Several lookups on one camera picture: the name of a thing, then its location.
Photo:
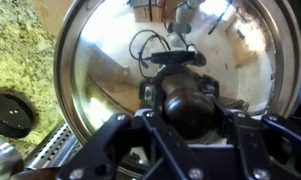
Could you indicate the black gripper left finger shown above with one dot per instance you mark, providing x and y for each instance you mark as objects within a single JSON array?
[{"x": 123, "y": 146}]

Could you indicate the glass pot lid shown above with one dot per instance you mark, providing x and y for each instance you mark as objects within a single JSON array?
[{"x": 106, "y": 50}]

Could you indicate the small fluted metal bowl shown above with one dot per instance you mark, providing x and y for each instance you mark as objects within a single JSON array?
[{"x": 3, "y": 160}]

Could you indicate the black round dish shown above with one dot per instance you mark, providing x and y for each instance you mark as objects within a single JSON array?
[{"x": 10, "y": 115}]

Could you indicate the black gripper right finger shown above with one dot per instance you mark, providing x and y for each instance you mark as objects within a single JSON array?
[{"x": 270, "y": 146}]

